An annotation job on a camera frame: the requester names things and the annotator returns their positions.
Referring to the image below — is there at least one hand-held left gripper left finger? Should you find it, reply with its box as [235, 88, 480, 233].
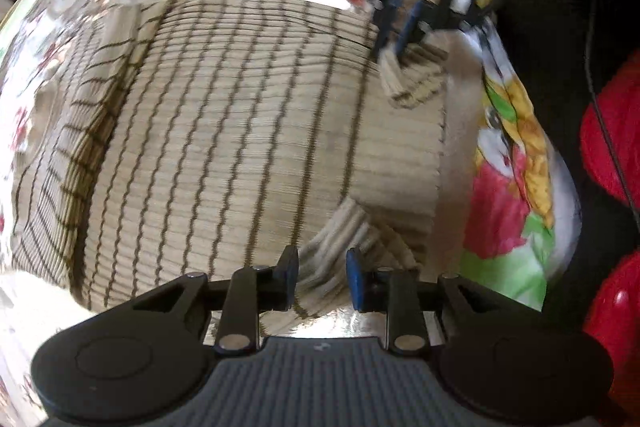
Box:
[125, 246, 300, 355]

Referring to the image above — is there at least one colourful floral bed sheet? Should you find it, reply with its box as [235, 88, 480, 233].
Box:
[0, 0, 586, 313]

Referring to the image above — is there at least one beige striped ribbed sweater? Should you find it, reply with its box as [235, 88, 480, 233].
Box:
[10, 0, 451, 318]

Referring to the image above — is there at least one black cable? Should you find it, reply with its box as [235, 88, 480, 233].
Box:
[587, 0, 640, 230]

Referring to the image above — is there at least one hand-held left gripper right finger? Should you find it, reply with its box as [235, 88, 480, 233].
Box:
[346, 248, 543, 355]

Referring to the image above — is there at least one red plastic object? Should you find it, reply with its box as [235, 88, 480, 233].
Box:
[580, 52, 640, 210]
[582, 249, 640, 413]

